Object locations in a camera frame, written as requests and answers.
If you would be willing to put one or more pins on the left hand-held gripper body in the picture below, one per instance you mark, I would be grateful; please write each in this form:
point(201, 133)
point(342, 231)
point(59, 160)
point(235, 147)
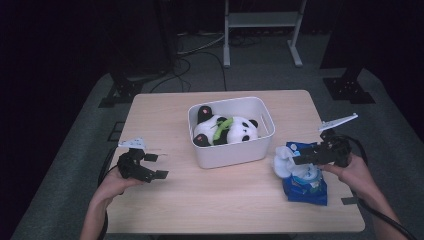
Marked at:
point(130, 166)

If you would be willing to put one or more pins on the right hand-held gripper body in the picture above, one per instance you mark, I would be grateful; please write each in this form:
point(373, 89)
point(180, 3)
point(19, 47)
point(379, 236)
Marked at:
point(336, 151)

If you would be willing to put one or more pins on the blue wet wipes pack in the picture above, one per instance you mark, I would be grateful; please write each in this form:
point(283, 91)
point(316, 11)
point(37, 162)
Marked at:
point(305, 195)

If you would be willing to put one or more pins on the white plastic bin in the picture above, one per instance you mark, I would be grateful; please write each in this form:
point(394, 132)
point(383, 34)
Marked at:
point(233, 155)

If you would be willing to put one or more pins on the panda plush toy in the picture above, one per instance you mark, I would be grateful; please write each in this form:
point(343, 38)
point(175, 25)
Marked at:
point(238, 131)

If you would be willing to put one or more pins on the person's left hand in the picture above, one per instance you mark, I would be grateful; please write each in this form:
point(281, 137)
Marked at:
point(113, 186)

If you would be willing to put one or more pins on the person's right hand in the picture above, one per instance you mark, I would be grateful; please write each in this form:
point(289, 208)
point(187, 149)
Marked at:
point(353, 176)

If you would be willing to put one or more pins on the grey tape strip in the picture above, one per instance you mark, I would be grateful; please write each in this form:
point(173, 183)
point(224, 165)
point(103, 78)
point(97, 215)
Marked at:
point(350, 200)

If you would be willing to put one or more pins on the black stand base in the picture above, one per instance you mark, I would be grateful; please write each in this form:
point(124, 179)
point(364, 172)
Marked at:
point(348, 88)
point(121, 91)

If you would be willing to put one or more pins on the white metal stand frame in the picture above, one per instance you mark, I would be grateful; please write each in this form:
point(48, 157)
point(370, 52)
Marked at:
point(263, 19)

